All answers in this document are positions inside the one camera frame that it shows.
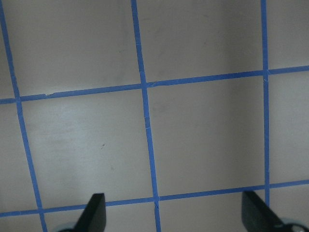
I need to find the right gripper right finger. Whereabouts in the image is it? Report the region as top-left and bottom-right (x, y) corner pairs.
(241, 191), (309, 232)

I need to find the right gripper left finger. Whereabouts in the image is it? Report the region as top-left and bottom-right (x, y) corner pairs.
(53, 193), (107, 232)

